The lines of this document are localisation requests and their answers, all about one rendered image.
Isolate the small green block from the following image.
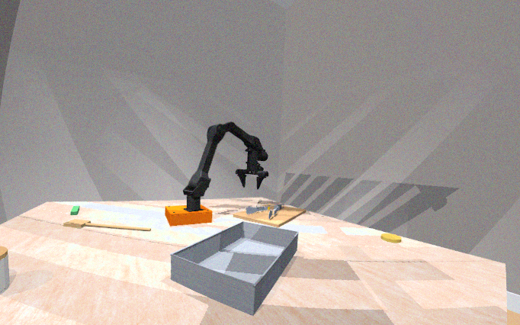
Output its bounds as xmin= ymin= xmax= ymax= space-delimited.
xmin=70 ymin=204 xmax=80 ymax=215

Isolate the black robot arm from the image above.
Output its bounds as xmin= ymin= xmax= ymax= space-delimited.
xmin=183 ymin=122 xmax=268 ymax=212

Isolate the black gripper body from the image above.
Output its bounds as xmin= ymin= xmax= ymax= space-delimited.
xmin=236 ymin=160 xmax=268 ymax=177

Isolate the yellow flat disc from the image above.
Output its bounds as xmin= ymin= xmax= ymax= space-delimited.
xmin=380 ymin=233 xmax=401 ymax=243

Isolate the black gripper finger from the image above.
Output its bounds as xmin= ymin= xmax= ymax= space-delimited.
xmin=238 ymin=175 xmax=247 ymax=188
xmin=257 ymin=177 xmax=266 ymax=189

